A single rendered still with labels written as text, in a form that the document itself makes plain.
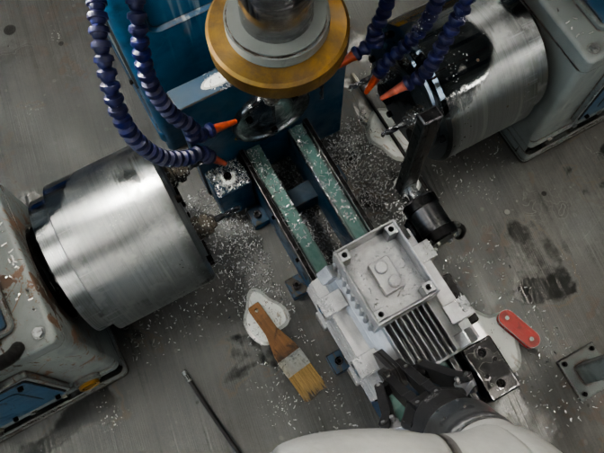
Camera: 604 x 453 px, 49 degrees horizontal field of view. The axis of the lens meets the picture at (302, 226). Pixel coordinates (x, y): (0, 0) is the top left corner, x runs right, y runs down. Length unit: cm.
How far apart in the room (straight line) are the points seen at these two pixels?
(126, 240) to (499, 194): 75
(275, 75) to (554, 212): 75
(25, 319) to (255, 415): 47
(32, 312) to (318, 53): 51
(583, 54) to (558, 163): 37
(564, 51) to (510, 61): 10
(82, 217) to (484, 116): 63
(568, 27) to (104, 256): 77
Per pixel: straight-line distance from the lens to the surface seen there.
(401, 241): 95
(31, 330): 95
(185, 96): 103
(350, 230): 117
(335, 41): 84
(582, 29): 114
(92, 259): 96
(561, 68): 117
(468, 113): 107
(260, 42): 81
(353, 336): 97
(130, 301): 99
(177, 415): 125
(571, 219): 139
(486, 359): 121
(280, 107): 114
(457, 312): 99
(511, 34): 110
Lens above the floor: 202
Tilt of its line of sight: 71 degrees down
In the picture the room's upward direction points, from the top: 2 degrees counter-clockwise
